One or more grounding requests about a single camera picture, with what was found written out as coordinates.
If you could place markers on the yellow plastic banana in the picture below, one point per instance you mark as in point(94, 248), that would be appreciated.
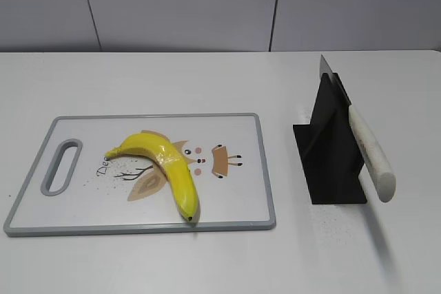
point(171, 162)

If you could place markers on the grey rimmed white cutting board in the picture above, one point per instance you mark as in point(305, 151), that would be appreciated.
point(71, 189)

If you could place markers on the black knife stand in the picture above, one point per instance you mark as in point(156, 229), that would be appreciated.
point(330, 157)

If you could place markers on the white handled kitchen knife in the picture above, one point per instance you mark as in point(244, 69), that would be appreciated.
point(378, 166)

